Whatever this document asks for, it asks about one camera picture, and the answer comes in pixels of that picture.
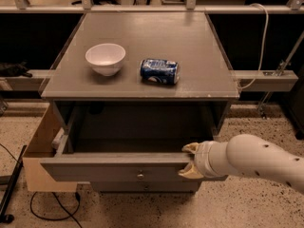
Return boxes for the grey top drawer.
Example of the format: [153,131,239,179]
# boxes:
[41,104,215,183]

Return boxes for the white bowl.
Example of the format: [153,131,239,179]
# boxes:
[85,43,126,76]

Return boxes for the grey drawer cabinet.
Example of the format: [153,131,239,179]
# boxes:
[41,10,240,194]

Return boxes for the grey drawer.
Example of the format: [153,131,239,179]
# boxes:
[91,181,200,193]
[41,104,215,183]

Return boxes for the blue crushed soda can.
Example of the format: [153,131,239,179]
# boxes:
[140,59,180,85]

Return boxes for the cardboard box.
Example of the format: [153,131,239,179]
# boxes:
[23,106,77,192]

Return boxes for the grey bottom drawer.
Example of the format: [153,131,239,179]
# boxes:
[91,181,200,193]

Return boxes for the black floor bar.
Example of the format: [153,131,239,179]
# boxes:
[0,145,26,224]

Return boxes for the metal diagonal strut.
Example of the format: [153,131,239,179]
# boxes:
[257,30,304,119]

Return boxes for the white hanging cable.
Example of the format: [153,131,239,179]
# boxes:
[237,2,270,91]

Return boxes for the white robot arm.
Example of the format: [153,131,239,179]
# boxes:
[179,134,304,194]

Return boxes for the black object on rail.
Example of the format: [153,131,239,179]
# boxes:
[0,61,32,78]

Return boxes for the black floor cable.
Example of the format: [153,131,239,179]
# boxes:
[29,190,84,228]

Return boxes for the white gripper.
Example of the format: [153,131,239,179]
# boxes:
[178,141,229,180]

